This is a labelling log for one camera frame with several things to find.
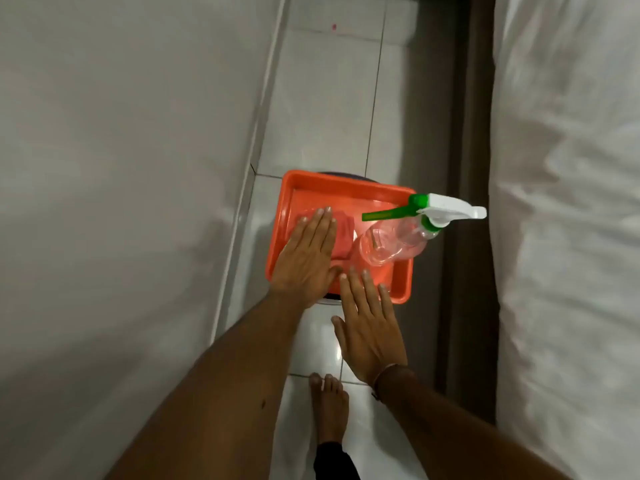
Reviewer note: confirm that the person's left hand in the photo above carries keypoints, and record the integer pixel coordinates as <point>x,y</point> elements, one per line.
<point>300,267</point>

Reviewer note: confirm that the person's right hand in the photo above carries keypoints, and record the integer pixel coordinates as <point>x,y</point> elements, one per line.
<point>370,334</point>

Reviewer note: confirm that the person's left middle finger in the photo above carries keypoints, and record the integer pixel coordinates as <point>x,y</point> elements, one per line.
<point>324,227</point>

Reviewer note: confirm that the person's right little finger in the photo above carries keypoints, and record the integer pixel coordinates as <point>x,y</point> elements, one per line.
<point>389,307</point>

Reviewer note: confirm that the person's right thumb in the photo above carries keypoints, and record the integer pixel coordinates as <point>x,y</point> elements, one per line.
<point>340,330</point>

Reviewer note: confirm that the person's left thumb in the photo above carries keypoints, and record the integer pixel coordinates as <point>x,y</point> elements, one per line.
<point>335,273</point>

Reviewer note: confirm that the person's right middle finger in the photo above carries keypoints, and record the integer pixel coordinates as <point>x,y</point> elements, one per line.
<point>361,293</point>

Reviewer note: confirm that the person's left little finger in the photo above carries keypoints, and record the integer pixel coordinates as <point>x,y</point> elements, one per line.
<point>298,233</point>

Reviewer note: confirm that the person's left forearm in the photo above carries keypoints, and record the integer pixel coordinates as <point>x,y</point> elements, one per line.
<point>215,394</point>

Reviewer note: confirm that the person's right forearm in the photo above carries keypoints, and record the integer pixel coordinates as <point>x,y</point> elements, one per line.
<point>450,434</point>

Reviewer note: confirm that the red folded cloth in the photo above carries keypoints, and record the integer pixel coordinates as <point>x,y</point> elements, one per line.
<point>345,239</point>

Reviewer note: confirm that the orange plastic tray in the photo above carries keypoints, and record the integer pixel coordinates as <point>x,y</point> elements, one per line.
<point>325,190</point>

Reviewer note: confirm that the black round stool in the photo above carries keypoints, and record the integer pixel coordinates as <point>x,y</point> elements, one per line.
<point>350,175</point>

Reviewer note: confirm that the clear spray bottle green trigger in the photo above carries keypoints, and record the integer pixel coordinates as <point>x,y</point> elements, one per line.
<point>400,235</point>

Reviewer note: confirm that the person's bare foot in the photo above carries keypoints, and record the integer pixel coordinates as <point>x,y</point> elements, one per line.
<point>328,409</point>

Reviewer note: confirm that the person's black trouser leg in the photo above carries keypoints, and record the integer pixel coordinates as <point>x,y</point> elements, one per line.
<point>332,462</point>

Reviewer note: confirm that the white bed sheet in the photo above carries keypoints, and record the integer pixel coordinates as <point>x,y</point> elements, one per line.
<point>570,219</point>

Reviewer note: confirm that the dark wooden bed frame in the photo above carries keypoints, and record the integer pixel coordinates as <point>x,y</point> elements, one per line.
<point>470,144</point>

